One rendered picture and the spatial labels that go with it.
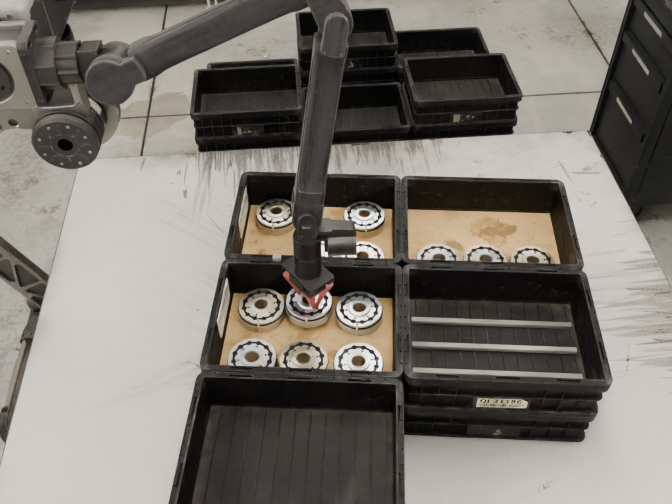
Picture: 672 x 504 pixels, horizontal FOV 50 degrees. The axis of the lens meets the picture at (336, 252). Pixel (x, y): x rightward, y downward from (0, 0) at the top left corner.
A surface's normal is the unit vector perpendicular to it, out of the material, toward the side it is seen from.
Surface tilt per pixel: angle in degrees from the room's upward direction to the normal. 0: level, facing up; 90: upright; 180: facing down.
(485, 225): 0
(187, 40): 76
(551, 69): 0
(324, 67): 86
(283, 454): 0
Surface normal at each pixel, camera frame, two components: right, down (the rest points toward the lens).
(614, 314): -0.01, -0.69
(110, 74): 0.07, 0.57
